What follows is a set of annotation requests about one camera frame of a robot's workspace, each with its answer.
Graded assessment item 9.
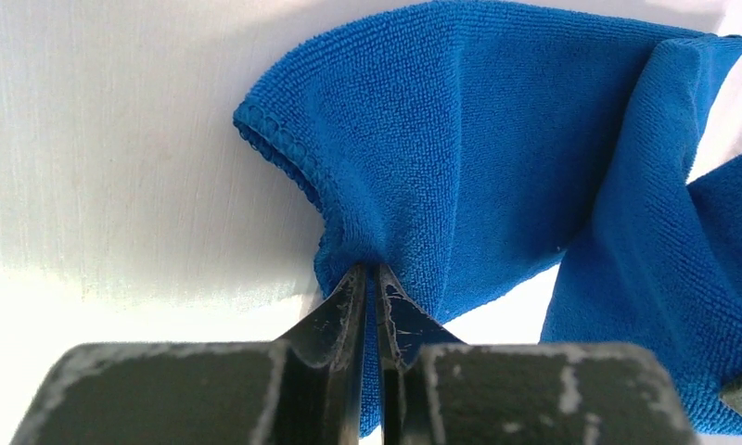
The blue towel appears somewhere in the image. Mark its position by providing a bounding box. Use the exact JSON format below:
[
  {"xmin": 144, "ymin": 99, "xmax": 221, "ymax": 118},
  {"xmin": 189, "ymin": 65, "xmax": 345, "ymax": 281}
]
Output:
[{"xmin": 234, "ymin": 1, "xmax": 742, "ymax": 436}]

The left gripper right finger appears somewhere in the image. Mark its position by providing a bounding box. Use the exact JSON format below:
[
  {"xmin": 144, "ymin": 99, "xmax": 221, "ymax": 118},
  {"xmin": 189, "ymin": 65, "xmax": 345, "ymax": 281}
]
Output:
[{"xmin": 374, "ymin": 264, "xmax": 462, "ymax": 444}]

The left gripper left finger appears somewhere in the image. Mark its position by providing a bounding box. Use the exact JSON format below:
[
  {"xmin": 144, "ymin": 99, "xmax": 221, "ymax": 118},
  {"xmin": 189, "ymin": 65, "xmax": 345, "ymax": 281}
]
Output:
[{"xmin": 275, "ymin": 265, "xmax": 367, "ymax": 444}]

